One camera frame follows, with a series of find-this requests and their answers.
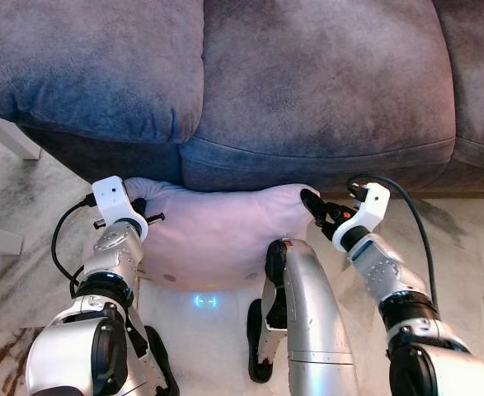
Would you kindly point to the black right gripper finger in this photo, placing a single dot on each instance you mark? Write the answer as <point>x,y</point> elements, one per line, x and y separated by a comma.
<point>311,203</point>

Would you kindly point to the pink pillow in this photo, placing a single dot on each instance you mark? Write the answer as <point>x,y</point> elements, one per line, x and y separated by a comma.
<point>217,231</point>

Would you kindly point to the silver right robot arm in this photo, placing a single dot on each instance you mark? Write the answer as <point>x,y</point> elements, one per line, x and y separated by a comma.
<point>390,276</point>

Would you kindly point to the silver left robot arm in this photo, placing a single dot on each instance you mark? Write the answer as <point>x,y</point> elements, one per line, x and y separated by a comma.
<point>101,272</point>

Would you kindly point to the grey-brown suede sofa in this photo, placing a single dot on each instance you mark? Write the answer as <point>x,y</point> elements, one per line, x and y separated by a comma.
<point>307,82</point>

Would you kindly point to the silver right robot leg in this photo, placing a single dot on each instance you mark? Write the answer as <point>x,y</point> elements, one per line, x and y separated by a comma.
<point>307,313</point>

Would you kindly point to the silver robot leg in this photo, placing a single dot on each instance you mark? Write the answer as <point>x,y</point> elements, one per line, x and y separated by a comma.
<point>307,313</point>
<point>155,355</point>

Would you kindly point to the silver left robot leg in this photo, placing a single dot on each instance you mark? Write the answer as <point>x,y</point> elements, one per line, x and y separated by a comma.
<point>155,355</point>

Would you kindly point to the white side table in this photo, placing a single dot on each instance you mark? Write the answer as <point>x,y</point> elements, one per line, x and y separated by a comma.
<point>7,132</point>

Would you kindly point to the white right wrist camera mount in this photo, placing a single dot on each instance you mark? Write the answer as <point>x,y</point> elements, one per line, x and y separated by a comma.
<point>369,210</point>

